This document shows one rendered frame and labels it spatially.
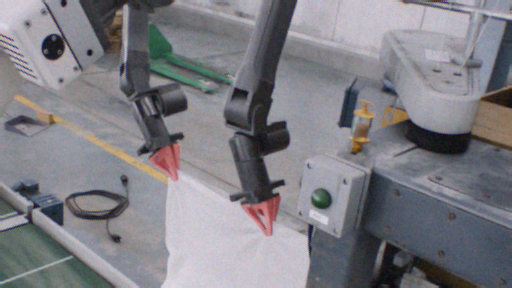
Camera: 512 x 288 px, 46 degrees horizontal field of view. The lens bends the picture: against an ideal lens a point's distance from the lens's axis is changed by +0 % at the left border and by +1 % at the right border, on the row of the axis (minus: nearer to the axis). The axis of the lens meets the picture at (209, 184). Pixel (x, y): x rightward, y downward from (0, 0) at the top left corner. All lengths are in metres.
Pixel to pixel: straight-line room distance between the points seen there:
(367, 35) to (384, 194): 6.11
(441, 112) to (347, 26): 6.16
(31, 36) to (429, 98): 0.54
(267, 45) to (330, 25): 6.04
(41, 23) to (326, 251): 0.50
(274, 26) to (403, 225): 0.48
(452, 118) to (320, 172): 0.20
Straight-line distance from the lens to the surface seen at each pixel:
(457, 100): 0.89
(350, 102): 1.30
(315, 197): 0.81
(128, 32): 1.42
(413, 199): 0.81
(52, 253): 2.35
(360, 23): 6.95
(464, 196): 0.79
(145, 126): 1.37
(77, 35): 0.86
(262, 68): 1.12
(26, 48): 0.84
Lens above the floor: 1.63
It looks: 25 degrees down
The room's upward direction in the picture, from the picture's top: 5 degrees clockwise
